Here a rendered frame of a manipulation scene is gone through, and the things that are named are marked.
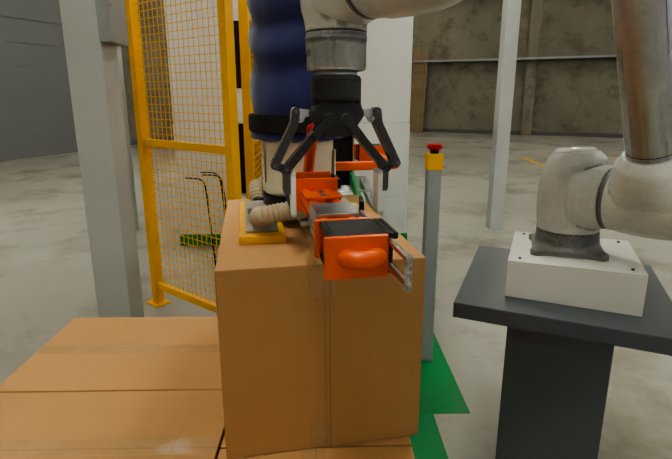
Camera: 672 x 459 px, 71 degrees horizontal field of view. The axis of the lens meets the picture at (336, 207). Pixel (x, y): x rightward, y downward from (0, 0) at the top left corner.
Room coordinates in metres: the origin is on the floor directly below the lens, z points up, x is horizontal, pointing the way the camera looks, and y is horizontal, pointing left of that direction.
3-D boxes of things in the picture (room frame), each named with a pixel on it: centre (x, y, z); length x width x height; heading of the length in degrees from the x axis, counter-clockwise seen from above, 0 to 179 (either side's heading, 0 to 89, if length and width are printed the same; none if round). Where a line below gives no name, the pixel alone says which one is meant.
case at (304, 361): (1.13, 0.07, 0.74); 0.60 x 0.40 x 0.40; 10
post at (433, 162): (2.08, -0.43, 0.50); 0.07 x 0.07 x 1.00; 1
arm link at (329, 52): (0.73, 0.00, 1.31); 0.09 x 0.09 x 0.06
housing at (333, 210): (0.68, 0.00, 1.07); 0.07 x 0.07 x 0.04; 11
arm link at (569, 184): (1.21, -0.62, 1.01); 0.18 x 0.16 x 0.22; 37
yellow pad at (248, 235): (1.12, 0.19, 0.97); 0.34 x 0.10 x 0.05; 11
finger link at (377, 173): (0.74, -0.07, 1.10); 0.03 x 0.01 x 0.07; 11
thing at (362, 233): (0.54, -0.02, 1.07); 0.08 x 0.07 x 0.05; 11
